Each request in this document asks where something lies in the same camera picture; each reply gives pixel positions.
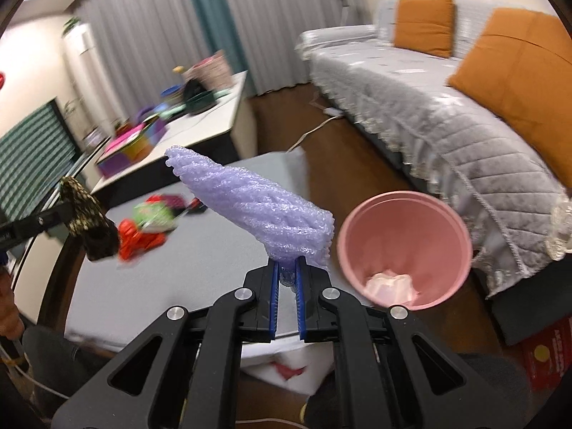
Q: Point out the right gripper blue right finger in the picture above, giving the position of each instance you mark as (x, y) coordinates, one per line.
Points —
(300, 295)

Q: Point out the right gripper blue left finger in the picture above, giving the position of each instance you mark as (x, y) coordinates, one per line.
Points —
(274, 295)

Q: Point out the purple foam net sleeve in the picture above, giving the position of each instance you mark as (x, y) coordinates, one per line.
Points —
(288, 225)

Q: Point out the brown patterned cloth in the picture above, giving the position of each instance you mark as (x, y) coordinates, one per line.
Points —
(89, 222)

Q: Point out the orange plastic bag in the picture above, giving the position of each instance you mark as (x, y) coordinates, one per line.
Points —
(134, 242)

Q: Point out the green snack bag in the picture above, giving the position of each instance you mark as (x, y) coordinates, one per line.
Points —
(154, 217)

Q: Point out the black red snack wrapper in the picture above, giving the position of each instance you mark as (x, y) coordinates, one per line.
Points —
(196, 207)

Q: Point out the black pink patterned wrapper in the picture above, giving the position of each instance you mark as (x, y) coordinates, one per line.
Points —
(174, 203)

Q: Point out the pink plastic trash bin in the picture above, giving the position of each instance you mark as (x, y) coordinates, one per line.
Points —
(406, 233)

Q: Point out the person's right hand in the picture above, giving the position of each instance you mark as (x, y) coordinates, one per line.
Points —
(11, 325)

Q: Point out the television with checked cover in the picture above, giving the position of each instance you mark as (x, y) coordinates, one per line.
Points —
(35, 154)

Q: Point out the white air conditioner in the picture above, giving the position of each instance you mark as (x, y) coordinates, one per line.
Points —
(91, 78)

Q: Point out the white marble coffee table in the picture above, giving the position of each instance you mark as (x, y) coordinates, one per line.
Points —
(225, 133)

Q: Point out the colourful rectangular box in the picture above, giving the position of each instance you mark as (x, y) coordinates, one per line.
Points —
(131, 147)

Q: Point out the pink woven basket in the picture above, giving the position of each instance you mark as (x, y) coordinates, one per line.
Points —
(214, 72)

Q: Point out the stack of coloured bowls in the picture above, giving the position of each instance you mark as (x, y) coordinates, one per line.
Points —
(172, 95)

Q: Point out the grey quilted sofa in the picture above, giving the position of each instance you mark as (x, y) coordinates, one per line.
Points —
(467, 156)

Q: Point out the grey curtains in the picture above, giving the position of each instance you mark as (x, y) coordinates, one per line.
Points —
(141, 41)

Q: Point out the teal curtain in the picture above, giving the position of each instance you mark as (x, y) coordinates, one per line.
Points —
(220, 31)

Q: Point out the red cardboard box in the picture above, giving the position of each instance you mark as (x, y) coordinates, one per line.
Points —
(546, 355)

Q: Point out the far orange cushion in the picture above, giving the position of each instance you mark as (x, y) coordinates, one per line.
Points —
(425, 26)

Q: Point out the orange cushion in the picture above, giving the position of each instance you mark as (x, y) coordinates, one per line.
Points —
(425, 26)
(520, 69)

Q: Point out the near orange cushion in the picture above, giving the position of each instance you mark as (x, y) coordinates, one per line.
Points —
(520, 69)

